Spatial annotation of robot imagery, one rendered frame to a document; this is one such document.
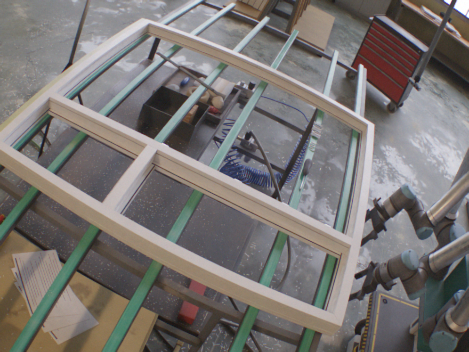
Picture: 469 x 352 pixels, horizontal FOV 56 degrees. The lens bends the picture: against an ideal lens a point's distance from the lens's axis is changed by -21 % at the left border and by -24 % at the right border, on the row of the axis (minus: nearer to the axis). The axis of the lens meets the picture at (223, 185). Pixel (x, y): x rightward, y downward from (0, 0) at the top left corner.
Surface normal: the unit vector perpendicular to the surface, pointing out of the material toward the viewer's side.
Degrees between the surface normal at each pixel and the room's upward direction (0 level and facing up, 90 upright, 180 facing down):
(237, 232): 0
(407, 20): 90
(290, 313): 90
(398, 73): 90
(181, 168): 90
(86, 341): 0
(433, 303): 0
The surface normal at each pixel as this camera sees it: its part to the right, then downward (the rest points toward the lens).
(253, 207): -0.30, 0.55
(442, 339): -0.61, 0.43
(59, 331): 0.33, -0.71
